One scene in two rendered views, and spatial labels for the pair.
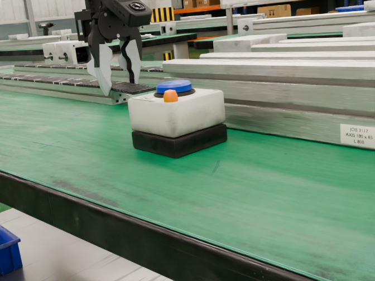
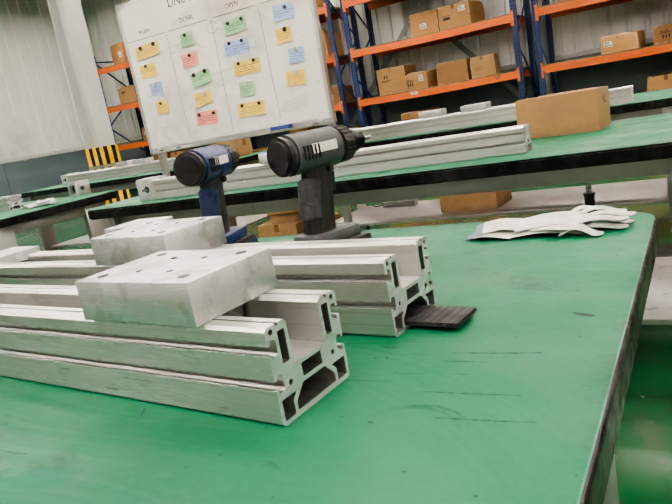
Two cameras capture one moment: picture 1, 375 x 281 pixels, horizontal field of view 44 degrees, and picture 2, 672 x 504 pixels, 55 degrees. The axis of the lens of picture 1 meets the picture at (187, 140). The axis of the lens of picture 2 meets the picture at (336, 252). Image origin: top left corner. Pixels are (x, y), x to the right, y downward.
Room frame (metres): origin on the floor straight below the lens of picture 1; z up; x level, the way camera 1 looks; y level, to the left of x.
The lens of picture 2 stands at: (-0.43, -0.44, 1.02)
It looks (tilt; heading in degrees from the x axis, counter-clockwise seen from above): 12 degrees down; 346
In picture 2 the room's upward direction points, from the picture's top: 10 degrees counter-clockwise
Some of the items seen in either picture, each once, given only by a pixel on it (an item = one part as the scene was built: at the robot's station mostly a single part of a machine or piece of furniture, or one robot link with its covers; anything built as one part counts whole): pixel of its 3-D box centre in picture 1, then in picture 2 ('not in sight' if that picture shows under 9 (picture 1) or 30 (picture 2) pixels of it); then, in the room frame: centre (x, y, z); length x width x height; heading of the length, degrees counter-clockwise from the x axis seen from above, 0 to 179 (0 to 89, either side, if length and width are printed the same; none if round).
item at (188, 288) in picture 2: not in sight; (179, 297); (0.20, -0.43, 0.87); 0.16 x 0.11 x 0.07; 40
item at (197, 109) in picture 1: (182, 116); not in sight; (0.53, 0.00, 0.81); 0.10 x 0.08 x 0.06; 130
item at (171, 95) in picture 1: (170, 95); not in sight; (0.48, 0.01, 0.85); 0.01 x 0.01 x 0.01
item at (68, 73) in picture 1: (83, 72); not in sight; (1.34, 0.28, 0.79); 0.96 x 0.04 x 0.03; 40
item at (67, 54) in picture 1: (73, 56); not in sight; (1.65, 0.37, 0.83); 0.11 x 0.10 x 0.10; 132
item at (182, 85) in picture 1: (174, 90); not in sight; (0.52, 0.01, 0.84); 0.04 x 0.04 x 0.02
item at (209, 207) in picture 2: not in sight; (224, 205); (0.74, -0.54, 0.89); 0.20 x 0.08 x 0.22; 147
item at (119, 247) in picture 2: not in sight; (160, 249); (0.51, -0.42, 0.87); 0.16 x 0.11 x 0.07; 40
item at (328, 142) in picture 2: not in sight; (335, 197); (0.53, -0.69, 0.89); 0.20 x 0.08 x 0.22; 118
